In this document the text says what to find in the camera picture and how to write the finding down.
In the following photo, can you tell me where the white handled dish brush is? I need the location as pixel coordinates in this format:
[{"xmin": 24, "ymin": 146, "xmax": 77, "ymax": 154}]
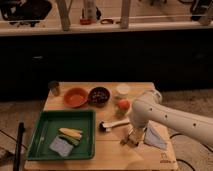
[{"xmin": 99, "ymin": 119, "xmax": 129, "ymax": 132}]

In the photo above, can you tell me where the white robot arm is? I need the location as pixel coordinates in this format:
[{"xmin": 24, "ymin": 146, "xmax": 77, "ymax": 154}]
[{"xmin": 129, "ymin": 89, "xmax": 213, "ymax": 147}]

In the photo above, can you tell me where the dark bowl with beans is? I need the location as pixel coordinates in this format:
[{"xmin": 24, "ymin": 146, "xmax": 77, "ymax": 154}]
[{"xmin": 88, "ymin": 87, "xmax": 110, "ymax": 107}]

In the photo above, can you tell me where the red bowl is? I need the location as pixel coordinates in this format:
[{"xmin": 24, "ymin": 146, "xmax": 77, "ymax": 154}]
[{"xmin": 63, "ymin": 87, "xmax": 88, "ymax": 108}]

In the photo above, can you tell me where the small metal cup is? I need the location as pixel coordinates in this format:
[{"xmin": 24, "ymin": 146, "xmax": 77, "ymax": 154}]
[{"xmin": 48, "ymin": 81, "xmax": 60, "ymax": 96}]

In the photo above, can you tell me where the metal fork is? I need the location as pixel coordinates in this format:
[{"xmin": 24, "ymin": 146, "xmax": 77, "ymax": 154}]
[{"xmin": 120, "ymin": 129, "xmax": 133, "ymax": 145}]

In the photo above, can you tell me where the small wooden block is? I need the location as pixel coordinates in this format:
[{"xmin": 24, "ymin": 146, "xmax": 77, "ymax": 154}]
[{"xmin": 129, "ymin": 128, "xmax": 144, "ymax": 146}]

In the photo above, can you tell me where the yellow corn cob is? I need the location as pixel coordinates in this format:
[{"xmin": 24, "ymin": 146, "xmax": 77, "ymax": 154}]
[{"xmin": 59, "ymin": 128, "xmax": 82, "ymax": 140}]

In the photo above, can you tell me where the green vegetable piece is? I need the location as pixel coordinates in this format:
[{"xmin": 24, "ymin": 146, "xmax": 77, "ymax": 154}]
[{"xmin": 59, "ymin": 134, "xmax": 80, "ymax": 146}]

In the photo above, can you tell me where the green plastic tray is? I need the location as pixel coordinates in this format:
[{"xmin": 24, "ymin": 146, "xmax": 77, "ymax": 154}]
[{"xmin": 27, "ymin": 110, "xmax": 95, "ymax": 161}]

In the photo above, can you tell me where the grey folded cloth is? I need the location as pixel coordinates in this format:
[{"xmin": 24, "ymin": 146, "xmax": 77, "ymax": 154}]
[{"xmin": 144, "ymin": 123, "xmax": 167, "ymax": 150}]

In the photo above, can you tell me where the blue sponge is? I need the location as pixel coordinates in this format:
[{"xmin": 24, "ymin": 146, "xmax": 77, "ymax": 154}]
[{"xmin": 49, "ymin": 136, "xmax": 74, "ymax": 157}]

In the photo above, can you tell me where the black pole stand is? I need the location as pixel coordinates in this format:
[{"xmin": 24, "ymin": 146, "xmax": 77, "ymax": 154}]
[{"xmin": 13, "ymin": 122, "xmax": 25, "ymax": 171}]

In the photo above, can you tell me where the black bag on shelf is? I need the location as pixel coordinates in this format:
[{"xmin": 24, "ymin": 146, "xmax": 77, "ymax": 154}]
[{"xmin": 0, "ymin": 0, "xmax": 52, "ymax": 27}]

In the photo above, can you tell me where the red ring object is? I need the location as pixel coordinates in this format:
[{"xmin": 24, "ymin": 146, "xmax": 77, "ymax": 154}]
[{"xmin": 100, "ymin": 19, "xmax": 114, "ymax": 25}]

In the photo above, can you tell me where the black floor cable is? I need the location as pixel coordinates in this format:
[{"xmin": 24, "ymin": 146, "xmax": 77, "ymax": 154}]
[{"xmin": 169, "ymin": 132, "xmax": 213, "ymax": 171}]

